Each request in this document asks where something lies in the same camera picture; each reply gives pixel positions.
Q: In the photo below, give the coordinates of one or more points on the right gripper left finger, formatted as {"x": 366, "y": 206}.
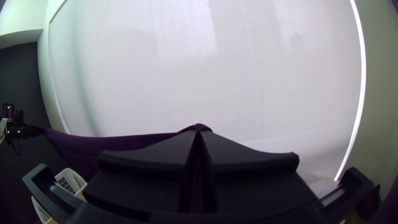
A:
{"x": 140, "y": 183}

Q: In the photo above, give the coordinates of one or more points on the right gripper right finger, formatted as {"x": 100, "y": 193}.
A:
{"x": 255, "y": 183}

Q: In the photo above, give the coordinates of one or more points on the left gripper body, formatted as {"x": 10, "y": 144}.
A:
{"x": 31, "y": 131}

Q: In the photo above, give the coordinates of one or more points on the black t-shirt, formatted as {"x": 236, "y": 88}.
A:
{"x": 81, "y": 149}

